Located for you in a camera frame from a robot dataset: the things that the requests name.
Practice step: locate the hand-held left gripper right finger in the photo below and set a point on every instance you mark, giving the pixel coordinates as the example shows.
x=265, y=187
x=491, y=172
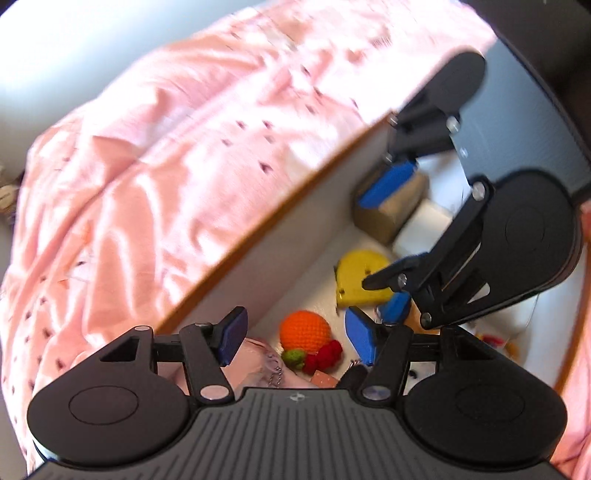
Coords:
x=362, y=337

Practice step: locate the orange crocheted fruit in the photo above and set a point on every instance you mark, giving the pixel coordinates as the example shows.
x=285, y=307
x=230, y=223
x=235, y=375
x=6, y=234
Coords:
x=304, y=332

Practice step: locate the yellow cheese-shaped toy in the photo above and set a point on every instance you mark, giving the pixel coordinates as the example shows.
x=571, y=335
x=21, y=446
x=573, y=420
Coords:
x=360, y=272

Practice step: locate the orange cardboard box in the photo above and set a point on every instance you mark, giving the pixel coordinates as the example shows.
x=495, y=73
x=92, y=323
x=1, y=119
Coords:
x=277, y=240

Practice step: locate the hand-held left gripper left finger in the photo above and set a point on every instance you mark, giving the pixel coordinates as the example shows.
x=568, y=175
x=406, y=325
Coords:
x=231, y=337

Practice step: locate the pink zip pouch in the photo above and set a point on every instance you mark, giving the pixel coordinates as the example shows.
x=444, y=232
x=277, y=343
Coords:
x=258, y=364

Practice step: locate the pink printed blanket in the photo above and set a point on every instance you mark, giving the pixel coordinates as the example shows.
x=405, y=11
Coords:
x=184, y=138

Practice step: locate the small brown cardboard box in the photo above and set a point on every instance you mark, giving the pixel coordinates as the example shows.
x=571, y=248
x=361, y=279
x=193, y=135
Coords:
x=392, y=212

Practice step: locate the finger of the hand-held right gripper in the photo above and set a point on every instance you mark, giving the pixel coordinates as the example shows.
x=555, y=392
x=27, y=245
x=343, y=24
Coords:
x=395, y=307
x=388, y=182

